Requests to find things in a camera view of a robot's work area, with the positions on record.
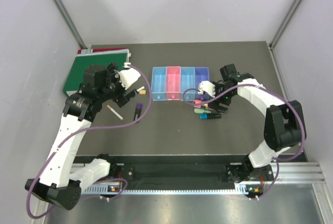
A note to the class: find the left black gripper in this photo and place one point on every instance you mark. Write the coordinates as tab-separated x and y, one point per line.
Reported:
112	74

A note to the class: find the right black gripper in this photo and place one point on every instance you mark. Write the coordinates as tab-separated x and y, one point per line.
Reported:
215	104

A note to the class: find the purple black highlighter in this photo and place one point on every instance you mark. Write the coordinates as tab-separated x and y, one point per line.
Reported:
138	110

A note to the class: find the blue black marker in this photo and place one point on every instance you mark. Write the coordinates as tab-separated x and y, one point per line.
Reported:
210	116

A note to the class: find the green highlighter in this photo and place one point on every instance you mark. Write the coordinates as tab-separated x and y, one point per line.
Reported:
202	111

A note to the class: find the crayon tube pink cap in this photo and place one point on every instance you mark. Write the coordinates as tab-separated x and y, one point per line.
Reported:
199	104

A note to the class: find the purple drawer bin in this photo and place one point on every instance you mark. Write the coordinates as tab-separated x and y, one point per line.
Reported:
201	74

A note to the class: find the light blue bin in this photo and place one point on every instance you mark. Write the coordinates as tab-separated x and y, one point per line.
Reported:
158	83
188	82

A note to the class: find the pink drawer bin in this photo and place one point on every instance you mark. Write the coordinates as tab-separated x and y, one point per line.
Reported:
173	83

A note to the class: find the green ring binder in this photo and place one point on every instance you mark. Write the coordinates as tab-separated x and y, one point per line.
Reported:
89	69

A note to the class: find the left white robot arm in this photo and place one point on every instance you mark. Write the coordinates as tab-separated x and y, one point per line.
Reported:
55	184

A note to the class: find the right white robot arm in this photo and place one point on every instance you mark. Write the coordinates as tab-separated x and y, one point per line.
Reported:
284	121

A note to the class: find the pink pencil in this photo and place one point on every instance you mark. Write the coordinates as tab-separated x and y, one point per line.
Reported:
115	112

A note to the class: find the red folder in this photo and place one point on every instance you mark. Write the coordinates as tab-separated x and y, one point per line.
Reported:
100	51

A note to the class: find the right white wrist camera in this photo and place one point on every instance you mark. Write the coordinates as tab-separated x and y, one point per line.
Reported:
206	87

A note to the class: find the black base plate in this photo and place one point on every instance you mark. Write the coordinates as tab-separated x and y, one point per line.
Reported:
177	173

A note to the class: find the grey cable duct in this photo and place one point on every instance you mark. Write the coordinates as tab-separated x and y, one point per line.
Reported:
112	189

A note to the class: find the aluminium front rail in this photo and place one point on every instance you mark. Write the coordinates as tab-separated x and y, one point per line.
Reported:
289	173

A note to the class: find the right aluminium frame post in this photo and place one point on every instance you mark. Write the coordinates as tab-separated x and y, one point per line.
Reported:
285	23

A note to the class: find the aluminium frame post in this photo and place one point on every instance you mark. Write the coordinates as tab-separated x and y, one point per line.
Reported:
69	23
285	23

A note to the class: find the left aluminium frame post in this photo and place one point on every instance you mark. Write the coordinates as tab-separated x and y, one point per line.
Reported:
69	23

